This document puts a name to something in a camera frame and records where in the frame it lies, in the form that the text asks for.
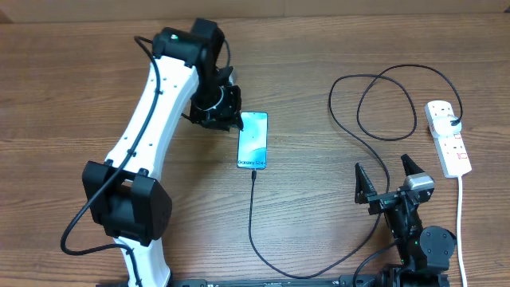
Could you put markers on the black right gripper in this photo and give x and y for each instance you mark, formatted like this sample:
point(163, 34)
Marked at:
point(365, 194)

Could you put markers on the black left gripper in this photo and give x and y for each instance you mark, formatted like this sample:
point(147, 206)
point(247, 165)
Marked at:
point(229, 115)

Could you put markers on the Galaxy smartphone with teal screen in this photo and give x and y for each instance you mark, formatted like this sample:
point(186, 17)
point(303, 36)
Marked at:
point(252, 141)

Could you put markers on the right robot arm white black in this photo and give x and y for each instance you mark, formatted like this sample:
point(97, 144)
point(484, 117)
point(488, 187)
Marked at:
point(425, 252)

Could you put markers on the white charger plug adapter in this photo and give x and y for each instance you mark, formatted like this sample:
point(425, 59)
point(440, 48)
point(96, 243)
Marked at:
point(443, 126)

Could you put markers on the white power strip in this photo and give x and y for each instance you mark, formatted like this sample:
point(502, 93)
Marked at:
point(451, 150)

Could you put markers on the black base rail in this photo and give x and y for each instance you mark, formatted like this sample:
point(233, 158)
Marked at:
point(342, 281)

